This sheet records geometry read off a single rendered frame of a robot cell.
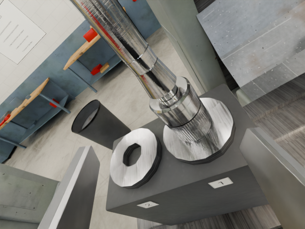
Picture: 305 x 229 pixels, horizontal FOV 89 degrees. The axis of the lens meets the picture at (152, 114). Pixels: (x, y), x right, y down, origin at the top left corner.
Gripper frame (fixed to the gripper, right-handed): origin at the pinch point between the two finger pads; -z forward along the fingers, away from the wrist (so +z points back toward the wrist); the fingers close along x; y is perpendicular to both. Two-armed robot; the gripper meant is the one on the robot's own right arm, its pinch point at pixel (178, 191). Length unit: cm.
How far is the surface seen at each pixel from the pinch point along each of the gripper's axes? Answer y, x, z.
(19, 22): 19, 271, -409
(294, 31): 4, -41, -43
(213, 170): 7.1, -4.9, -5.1
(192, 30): 3, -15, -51
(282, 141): 17.7, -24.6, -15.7
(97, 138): 122, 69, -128
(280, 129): 15.9, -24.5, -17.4
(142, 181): 10.7, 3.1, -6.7
